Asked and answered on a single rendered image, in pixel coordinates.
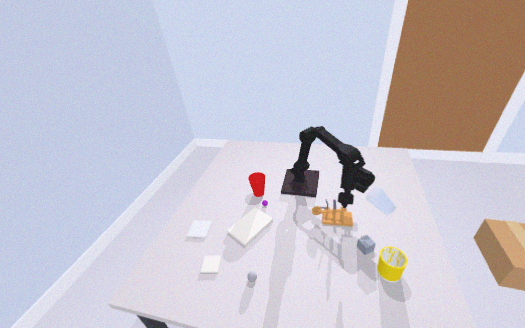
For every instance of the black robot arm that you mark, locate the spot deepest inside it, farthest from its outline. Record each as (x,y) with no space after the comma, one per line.
(347,155)

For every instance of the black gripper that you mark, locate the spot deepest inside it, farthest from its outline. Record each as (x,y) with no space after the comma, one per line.
(346,197)

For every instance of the yellow cup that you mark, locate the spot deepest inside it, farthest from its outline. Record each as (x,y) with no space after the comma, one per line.
(392,262)

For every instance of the grey ball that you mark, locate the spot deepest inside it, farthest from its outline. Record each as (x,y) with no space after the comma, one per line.
(252,276)

